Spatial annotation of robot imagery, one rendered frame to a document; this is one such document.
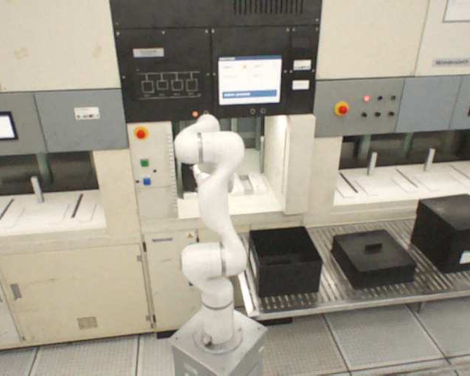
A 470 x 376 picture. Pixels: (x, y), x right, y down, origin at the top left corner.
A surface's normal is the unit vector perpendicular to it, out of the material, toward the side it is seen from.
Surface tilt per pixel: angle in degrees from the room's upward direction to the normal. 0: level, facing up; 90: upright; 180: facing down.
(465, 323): 0
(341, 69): 90
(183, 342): 0
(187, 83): 90
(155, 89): 90
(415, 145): 90
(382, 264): 0
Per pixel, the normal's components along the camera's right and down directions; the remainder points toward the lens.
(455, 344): 0.00, -0.88
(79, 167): 0.14, 0.47
